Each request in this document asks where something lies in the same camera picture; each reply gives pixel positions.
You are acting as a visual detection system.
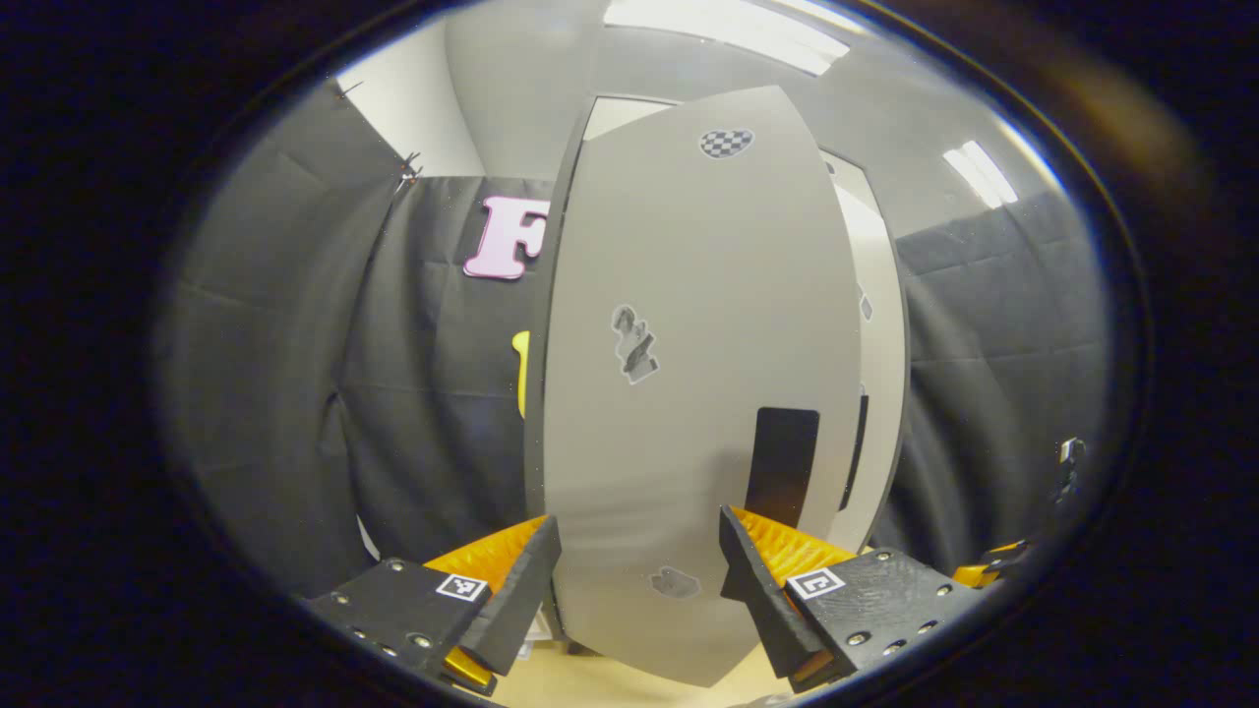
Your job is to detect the white and grey cabinet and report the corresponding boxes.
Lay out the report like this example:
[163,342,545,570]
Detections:
[521,93,913,655]

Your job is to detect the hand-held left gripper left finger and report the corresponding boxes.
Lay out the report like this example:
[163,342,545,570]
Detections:
[295,513,564,697]

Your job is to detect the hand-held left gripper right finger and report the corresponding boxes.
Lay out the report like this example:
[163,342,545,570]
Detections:
[716,504,980,694]

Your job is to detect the white cabinet door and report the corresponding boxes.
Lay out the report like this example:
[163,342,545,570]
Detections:
[541,85,868,689]
[824,150,912,554]

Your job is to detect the black door handle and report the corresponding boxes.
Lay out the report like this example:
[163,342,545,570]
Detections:
[744,406,821,530]
[838,386,870,513]

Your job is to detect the ceiling light panel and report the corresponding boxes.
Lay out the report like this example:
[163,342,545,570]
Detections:
[941,140,1020,208]
[602,0,853,79]

